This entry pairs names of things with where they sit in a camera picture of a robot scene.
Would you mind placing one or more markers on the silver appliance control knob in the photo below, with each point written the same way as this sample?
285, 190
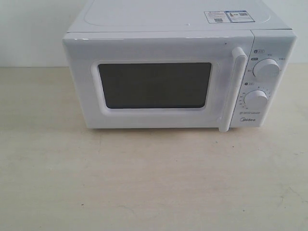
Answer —
256, 99
267, 68

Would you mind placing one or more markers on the white microwave oven body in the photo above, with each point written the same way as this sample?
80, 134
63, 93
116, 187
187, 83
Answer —
273, 38

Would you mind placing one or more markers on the white printed label sticker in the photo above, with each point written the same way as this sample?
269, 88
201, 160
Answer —
222, 17

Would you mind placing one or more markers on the white microwave door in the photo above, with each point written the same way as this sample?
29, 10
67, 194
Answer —
158, 79

